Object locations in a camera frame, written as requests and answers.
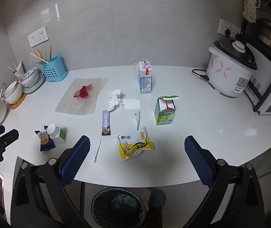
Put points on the green white cardboard box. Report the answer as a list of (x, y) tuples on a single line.
[(165, 117)]

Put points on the person's leg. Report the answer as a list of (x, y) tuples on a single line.
[(157, 201)]

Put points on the white cup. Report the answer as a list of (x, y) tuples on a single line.
[(20, 70)]

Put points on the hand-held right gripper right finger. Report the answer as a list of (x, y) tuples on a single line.
[(198, 159)]

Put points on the metal utensil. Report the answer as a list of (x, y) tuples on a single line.
[(1, 90)]

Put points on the clear bubble wrap sheet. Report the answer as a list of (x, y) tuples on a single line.
[(78, 106)]

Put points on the purple sachet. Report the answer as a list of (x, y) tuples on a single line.
[(106, 123)]

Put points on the stack of patterned plates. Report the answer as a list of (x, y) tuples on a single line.
[(36, 84)]

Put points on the red mesh net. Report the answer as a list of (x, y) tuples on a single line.
[(82, 92)]

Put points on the blue white milk carton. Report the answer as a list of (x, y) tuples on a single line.
[(146, 82)]

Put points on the white flowered rice cooker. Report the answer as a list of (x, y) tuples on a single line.
[(228, 73)]

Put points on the black kitchen rack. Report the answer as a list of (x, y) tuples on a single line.
[(245, 26)]

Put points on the wooden trivet mat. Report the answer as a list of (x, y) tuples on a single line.
[(19, 102)]

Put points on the clear plastic bag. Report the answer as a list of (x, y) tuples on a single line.
[(95, 148)]

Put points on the bunch of wooden chopsticks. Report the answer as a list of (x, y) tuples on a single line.
[(40, 55)]

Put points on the beige hanging cloth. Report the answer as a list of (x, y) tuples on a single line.
[(250, 3)]

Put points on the white stick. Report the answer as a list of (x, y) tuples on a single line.
[(11, 69), (15, 65)]

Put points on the blue plastic utensil holder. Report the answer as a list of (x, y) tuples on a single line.
[(53, 70)]

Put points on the black mesh trash bin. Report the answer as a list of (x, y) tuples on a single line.
[(107, 201)]

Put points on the white socket with black plug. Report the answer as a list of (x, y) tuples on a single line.
[(228, 27)]

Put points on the white ceramic bowl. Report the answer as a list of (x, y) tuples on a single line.
[(13, 92)]

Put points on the blue patterned bowl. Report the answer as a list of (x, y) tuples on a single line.
[(29, 76)]

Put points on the dark blue snack packet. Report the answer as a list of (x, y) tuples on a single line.
[(44, 142)]

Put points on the white tissue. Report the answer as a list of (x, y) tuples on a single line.
[(114, 97)]

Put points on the white plastic bottle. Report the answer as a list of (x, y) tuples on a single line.
[(57, 134)]

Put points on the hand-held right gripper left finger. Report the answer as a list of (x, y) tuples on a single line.
[(74, 159)]

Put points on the yellow snack bag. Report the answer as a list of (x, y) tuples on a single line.
[(135, 147)]

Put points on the white paper piece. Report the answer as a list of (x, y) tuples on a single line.
[(132, 104)]

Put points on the white wall socket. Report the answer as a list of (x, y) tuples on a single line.
[(32, 40), (42, 33)]

